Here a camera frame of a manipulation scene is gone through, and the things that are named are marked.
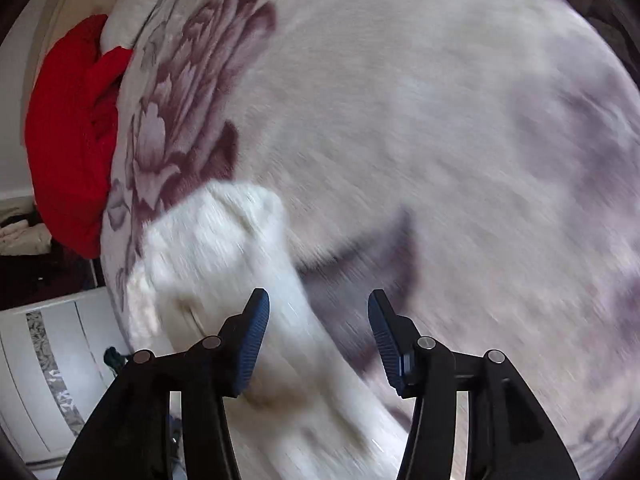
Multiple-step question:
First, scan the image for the white fluffy fleece garment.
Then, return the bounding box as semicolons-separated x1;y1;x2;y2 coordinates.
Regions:
125;181;407;479

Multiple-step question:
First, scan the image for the floral purple plush blanket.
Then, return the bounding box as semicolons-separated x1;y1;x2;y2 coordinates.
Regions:
101;0;639;479

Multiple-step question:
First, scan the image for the white wardrobe door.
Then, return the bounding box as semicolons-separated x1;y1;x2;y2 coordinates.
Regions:
1;287;130;469

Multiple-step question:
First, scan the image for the red pillow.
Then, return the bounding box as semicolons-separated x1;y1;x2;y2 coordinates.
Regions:
24;14;132;259

